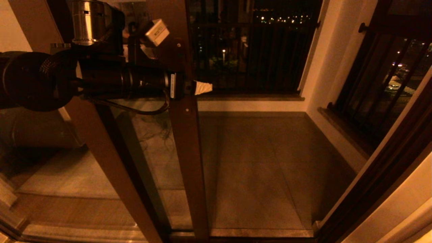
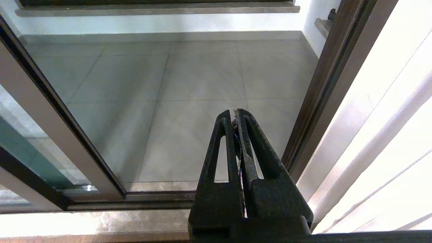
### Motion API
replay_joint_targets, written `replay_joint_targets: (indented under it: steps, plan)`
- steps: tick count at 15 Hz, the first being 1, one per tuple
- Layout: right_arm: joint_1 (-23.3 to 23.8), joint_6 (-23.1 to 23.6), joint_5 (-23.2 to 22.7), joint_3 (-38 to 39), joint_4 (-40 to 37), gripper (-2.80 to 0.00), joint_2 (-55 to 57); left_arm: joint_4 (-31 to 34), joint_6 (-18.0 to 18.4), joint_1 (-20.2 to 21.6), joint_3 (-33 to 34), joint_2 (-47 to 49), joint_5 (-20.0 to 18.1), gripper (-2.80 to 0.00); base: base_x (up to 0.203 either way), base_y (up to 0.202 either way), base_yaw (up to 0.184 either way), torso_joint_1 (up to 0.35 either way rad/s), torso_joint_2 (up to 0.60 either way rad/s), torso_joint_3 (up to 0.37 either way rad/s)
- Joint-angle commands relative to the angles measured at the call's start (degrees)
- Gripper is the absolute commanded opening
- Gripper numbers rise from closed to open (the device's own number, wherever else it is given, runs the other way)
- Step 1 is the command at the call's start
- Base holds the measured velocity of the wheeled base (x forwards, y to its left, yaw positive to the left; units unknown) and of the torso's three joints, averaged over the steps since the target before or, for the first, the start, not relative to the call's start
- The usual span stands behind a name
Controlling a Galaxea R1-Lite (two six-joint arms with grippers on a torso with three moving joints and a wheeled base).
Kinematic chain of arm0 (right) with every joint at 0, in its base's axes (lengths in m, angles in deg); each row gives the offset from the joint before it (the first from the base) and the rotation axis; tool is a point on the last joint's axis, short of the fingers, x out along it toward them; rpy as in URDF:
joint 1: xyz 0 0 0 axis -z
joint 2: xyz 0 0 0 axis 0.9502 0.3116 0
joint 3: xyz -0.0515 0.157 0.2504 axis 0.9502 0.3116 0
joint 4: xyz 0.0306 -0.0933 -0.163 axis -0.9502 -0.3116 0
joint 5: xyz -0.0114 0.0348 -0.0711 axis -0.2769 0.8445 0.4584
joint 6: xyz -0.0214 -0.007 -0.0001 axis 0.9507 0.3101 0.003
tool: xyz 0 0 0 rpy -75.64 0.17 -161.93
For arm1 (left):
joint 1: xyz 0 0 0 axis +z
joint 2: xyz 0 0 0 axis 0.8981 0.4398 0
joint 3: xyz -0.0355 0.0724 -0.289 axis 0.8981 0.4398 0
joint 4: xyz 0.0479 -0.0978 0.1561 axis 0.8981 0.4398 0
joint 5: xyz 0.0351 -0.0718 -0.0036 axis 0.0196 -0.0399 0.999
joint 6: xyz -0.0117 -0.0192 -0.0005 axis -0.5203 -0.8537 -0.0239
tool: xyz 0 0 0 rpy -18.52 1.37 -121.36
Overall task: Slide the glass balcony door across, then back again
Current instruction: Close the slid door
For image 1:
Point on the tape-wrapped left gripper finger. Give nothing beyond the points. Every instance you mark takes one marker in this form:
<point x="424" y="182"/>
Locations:
<point x="202" y="84"/>
<point x="201" y="91"/>

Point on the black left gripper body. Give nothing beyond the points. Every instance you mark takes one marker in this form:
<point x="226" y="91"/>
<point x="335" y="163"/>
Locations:
<point x="152" y="82"/>

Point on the brown framed sliding glass door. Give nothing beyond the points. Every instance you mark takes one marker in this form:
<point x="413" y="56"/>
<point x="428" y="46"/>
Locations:
<point x="189" y="152"/>

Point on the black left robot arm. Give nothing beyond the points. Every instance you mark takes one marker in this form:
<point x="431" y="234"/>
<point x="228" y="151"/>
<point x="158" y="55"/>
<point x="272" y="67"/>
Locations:
<point x="40" y="77"/>

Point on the dark front-load washing machine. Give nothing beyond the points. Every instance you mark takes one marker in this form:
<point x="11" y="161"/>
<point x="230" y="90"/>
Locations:
<point x="37" y="131"/>

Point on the black railing with round knob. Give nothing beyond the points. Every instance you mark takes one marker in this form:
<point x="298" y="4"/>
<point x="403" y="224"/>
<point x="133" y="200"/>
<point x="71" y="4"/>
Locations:
<point x="381" y="84"/>

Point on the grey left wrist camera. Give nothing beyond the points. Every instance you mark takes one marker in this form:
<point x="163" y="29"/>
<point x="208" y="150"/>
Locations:
<point x="157" y="32"/>

